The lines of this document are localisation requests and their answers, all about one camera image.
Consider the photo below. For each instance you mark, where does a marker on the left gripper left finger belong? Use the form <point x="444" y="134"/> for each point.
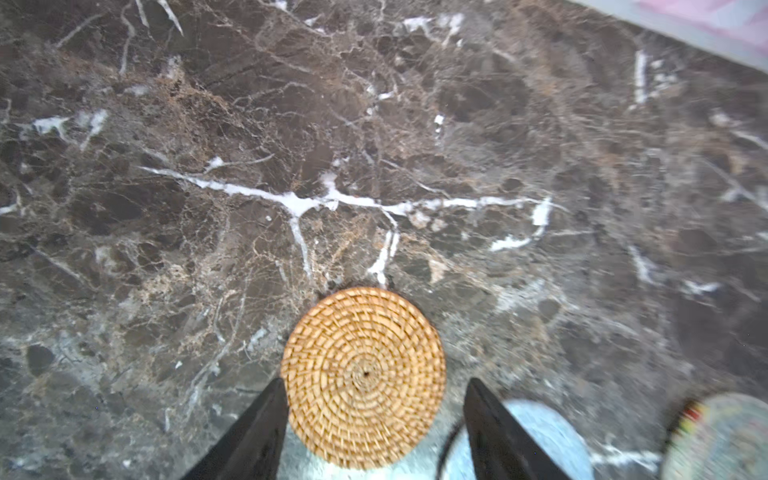
<point x="252" y="447"/>

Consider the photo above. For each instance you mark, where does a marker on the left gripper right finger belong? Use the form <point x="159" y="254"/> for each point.
<point x="500" y="447"/>

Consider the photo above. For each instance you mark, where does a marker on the blue grey rope coaster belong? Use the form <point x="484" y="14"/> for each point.
<point x="548" y="428"/>

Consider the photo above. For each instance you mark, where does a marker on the woven rattan coaster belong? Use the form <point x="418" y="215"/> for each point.
<point x="365" y="375"/>

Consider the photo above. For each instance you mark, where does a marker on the multicolour woven coaster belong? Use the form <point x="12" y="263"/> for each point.
<point x="723" y="436"/>

